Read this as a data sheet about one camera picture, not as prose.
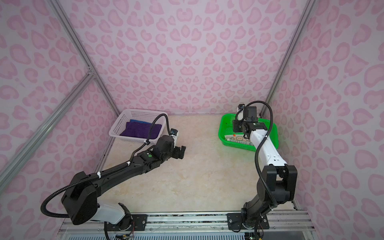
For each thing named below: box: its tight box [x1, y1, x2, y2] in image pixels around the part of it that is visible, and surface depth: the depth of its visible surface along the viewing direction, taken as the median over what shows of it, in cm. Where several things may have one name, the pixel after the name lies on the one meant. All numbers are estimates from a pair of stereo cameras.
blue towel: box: [130, 119, 152, 124], surface depth 116 cm
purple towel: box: [119, 121, 162, 140], surface depth 109 cm
